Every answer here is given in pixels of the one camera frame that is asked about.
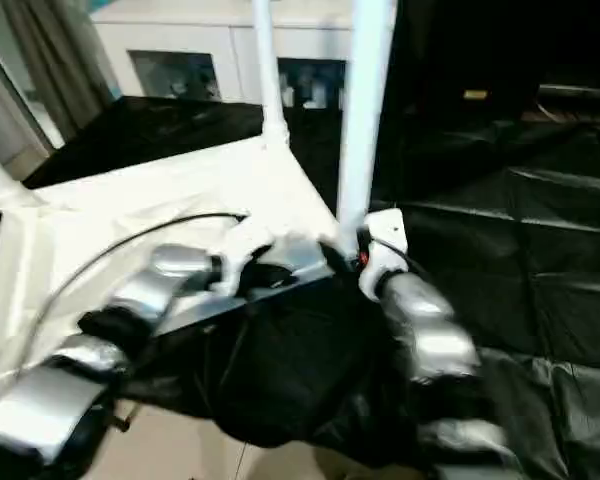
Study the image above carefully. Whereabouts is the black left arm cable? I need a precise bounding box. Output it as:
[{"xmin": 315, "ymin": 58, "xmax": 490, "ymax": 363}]
[{"xmin": 25, "ymin": 212, "xmax": 251, "ymax": 351}]

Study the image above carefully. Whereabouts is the black table mat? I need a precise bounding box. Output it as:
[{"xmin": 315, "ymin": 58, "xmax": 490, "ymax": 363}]
[{"xmin": 0, "ymin": 95, "xmax": 600, "ymax": 480}]

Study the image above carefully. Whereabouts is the black cabinet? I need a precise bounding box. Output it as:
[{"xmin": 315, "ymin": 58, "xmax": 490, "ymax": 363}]
[{"xmin": 385, "ymin": 0, "xmax": 600, "ymax": 126}]

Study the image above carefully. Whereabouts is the white display cabinet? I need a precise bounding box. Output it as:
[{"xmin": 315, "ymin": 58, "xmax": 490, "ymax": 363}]
[{"xmin": 88, "ymin": 0, "xmax": 396, "ymax": 109}]

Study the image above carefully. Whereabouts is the black table frame leg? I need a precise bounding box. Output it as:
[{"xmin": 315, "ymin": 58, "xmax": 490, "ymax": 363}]
[{"xmin": 105, "ymin": 408, "xmax": 139, "ymax": 433}]

